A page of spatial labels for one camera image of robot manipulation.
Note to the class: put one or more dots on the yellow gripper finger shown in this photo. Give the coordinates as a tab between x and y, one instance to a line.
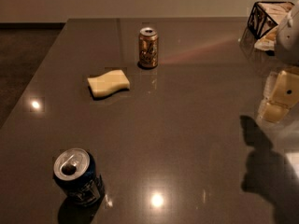
272	112
282	88

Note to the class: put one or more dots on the yellow wavy sponge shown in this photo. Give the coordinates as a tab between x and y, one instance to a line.
108	83

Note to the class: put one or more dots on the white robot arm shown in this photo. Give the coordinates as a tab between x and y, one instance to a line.
286	44

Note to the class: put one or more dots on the gold soda can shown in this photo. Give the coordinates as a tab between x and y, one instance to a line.
148	47

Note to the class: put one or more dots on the blue pepsi can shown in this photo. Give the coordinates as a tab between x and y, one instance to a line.
74	171

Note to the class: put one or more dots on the black wire napkin basket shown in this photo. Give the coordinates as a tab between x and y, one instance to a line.
266	15

